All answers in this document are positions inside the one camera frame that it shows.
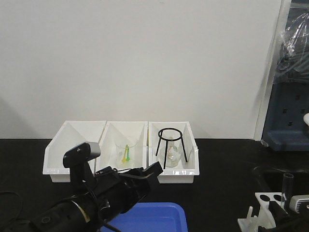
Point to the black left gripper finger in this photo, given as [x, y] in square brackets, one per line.
[154, 170]

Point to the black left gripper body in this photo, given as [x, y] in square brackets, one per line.
[117, 192]

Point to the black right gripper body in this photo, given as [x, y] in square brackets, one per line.
[279, 214]

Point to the clear glass test tube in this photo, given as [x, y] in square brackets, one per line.
[287, 190]

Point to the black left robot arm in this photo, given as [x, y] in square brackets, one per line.
[77, 213]

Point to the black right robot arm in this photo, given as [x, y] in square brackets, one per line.
[288, 222]

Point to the white test tube rack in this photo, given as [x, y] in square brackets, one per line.
[264, 217]

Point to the blue-grey pegboard drying rack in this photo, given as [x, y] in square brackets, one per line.
[284, 128]

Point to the round-bottom glass flask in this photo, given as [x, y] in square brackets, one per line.
[169, 151]

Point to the yellow green plastic spoons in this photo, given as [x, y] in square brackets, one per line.
[126, 157]

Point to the right white storage bin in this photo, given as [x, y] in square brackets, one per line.
[185, 172]

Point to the white storage bin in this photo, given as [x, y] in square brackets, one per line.
[115, 130]
[185, 172]
[70, 134]

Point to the clear glass beaker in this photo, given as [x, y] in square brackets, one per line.
[120, 148]

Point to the blue plastic tray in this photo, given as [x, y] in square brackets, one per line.
[152, 217]

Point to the middle white storage bin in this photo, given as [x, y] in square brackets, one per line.
[115, 130]

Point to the black lab sink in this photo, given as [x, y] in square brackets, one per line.
[270, 179]

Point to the left white storage bin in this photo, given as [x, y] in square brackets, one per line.
[70, 134]

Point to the white lab faucet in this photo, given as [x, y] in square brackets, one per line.
[306, 119]

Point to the plastic bag of pegs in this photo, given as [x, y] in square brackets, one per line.
[293, 63]

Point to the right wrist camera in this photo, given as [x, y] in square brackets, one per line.
[296, 201]

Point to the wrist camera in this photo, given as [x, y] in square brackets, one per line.
[76, 159]
[296, 201]

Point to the black wire tripod stand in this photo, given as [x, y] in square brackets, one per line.
[174, 132]

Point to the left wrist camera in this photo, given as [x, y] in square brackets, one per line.
[76, 159]

